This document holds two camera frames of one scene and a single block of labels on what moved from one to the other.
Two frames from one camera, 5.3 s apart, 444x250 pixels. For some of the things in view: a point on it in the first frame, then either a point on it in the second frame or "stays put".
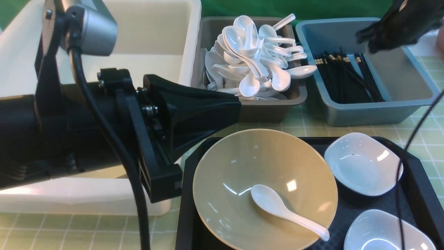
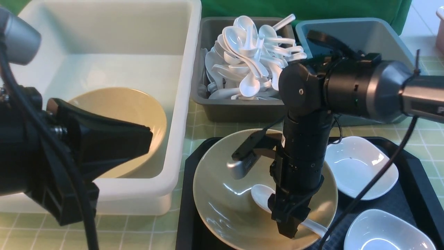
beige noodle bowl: [300, 172] stays put
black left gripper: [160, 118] to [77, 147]
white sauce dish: [374, 229] stays put
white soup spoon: [270, 203] stays put
